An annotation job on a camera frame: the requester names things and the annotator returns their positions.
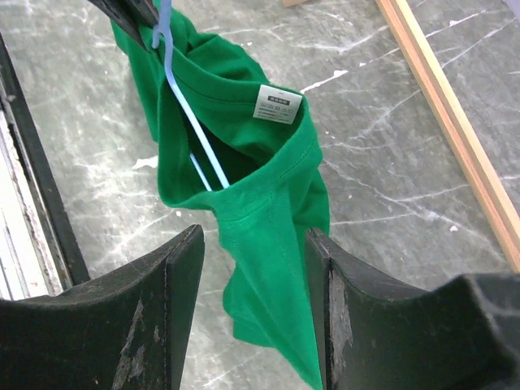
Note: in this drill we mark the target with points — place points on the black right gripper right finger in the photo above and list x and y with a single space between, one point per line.
376 332

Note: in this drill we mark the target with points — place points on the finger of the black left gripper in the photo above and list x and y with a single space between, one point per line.
130 15

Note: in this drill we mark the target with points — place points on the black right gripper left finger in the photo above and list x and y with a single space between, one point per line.
127 329

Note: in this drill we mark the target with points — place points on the blue wire hanger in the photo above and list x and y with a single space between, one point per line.
162 30

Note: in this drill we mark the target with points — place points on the green t shirt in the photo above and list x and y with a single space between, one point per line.
275 191

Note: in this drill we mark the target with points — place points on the wooden clothes rack frame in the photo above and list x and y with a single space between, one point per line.
413 191

